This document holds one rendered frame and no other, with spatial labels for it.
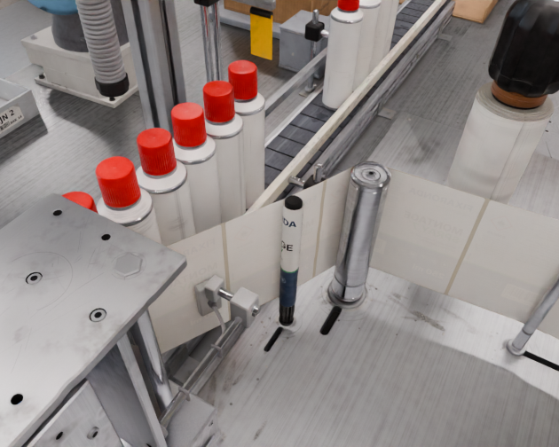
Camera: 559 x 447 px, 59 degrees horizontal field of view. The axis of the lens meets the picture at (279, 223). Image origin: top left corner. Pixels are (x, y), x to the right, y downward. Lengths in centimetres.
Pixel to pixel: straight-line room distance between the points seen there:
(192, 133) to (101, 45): 12
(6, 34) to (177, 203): 94
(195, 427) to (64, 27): 77
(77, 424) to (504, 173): 53
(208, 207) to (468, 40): 92
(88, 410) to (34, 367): 4
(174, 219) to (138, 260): 23
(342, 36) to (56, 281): 64
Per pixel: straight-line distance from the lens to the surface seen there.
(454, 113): 105
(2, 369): 28
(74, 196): 44
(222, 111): 55
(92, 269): 30
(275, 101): 76
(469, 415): 56
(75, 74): 105
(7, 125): 102
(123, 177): 45
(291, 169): 71
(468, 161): 65
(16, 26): 142
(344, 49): 84
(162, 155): 48
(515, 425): 58
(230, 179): 59
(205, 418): 46
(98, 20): 54
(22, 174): 91
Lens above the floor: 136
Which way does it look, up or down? 46 degrees down
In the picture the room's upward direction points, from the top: 2 degrees clockwise
